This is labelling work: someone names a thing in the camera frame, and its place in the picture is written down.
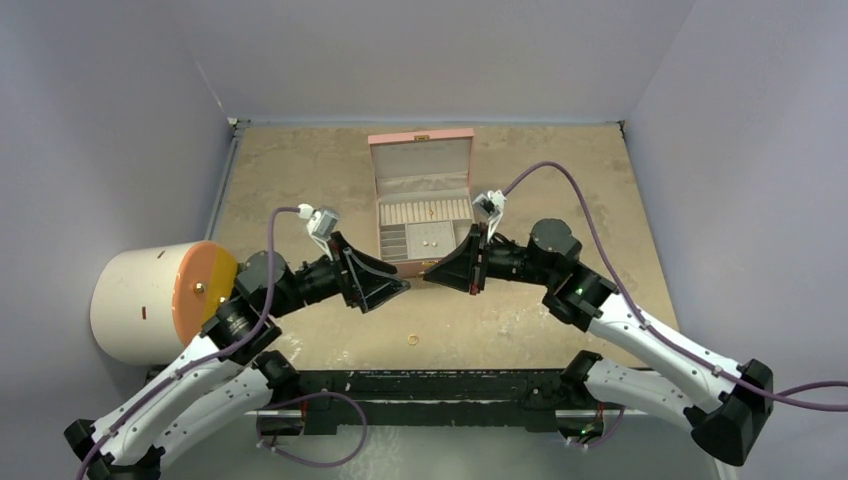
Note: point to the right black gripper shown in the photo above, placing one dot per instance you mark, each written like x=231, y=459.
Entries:
x=477, y=258

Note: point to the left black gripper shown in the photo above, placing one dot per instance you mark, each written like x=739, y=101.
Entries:
x=365, y=279

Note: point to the pink jewelry box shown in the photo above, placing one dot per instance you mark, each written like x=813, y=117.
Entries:
x=422, y=183

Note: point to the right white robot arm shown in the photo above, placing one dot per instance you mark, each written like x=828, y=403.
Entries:
x=689, y=386

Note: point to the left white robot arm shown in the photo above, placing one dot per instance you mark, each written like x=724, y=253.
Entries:
x=228, y=368

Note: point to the white cylinder orange lid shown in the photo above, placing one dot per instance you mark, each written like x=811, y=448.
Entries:
x=148, y=304

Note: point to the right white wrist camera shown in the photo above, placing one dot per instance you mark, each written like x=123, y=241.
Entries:
x=490, y=204

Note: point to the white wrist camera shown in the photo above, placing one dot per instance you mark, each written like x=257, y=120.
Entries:
x=320, y=224
x=490, y=204

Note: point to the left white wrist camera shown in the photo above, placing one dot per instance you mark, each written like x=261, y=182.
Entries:
x=320, y=224

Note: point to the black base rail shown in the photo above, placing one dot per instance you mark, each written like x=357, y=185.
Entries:
x=536, y=400

